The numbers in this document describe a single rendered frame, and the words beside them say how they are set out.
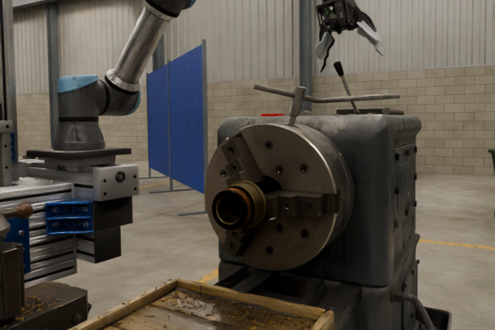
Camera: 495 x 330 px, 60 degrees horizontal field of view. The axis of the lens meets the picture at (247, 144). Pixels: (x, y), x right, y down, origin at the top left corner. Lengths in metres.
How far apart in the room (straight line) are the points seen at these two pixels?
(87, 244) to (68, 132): 0.33
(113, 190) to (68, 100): 0.31
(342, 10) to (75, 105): 0.81
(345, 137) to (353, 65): 10.22
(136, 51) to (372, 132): 0.77
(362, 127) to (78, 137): 0.82
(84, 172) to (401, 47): 10.13
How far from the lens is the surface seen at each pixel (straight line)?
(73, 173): 1.34
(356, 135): 0.99
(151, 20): 1.36
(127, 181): 1.30
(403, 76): 10.89
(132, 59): 1.40
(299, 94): 0.91
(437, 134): 10.77
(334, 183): 0.85
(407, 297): 1.19
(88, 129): 1.37
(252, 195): 0.80
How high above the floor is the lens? 1.24
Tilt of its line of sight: 3 degrees down
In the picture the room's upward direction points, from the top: 1 degrees counter-clockwise
